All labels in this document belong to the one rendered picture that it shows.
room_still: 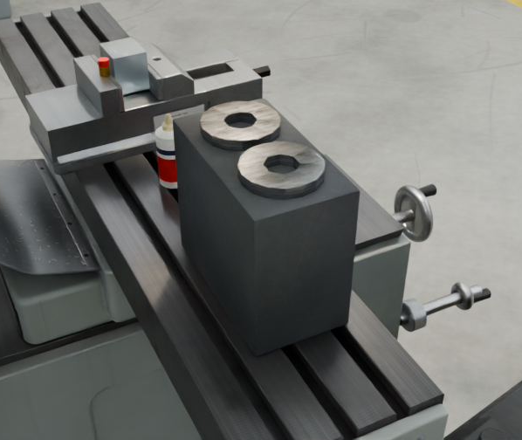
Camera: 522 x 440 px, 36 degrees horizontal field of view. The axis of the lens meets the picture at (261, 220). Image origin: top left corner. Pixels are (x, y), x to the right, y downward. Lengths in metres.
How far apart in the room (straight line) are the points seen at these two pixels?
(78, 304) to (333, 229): 0.49
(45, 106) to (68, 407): 0.46
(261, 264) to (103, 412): 0.62
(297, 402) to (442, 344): 1.40
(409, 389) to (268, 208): 0.25
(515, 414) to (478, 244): 1.33
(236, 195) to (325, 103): 2.47
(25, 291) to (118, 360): 0.19
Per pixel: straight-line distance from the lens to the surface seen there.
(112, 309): 1.19
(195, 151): 0.88
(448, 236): 2.59
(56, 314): 1.19
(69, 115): 1.21
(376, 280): 1.44
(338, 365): 0.89
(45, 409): 1.30
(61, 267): 1.13
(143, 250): 1.04
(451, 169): 2.91
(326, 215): 0.81
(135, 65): 1.22
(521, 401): 1.32
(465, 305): 1.62
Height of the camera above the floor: 1.55
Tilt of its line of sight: 37 degrees down
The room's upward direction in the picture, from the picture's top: straight up
